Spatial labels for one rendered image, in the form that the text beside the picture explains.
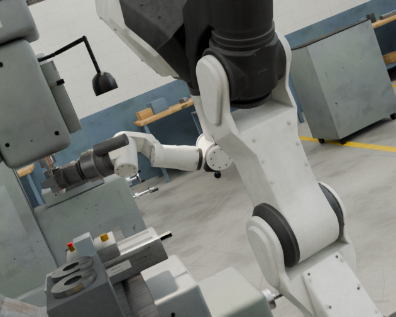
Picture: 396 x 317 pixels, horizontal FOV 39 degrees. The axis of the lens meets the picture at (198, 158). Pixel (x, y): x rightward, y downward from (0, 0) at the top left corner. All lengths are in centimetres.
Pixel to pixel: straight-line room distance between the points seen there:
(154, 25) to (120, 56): 707
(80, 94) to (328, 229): 716
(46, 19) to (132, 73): 139
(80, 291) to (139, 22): 55
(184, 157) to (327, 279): 59
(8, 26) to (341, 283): 103
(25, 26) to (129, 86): 670
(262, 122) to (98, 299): 46
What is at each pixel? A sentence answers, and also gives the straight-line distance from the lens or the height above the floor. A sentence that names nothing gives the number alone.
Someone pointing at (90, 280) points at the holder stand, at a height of 110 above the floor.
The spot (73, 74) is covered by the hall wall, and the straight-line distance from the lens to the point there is 817.
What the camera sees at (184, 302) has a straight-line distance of 161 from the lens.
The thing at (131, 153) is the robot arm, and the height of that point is 123.
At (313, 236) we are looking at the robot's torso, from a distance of 113.
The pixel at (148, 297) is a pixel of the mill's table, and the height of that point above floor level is 91.
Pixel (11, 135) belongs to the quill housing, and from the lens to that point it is 156.
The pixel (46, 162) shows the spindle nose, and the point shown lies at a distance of 164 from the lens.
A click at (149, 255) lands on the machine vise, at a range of 162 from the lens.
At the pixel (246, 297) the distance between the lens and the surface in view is 170.
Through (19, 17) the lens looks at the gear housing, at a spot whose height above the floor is 167.
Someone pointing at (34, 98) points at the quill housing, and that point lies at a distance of 156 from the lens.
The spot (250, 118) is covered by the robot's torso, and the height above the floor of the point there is 126.
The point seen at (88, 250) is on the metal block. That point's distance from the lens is 165.
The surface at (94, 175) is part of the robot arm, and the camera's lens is 157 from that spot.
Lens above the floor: 141
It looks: 10 degrees down
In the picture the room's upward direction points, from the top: 22 degrees counter-clockwise
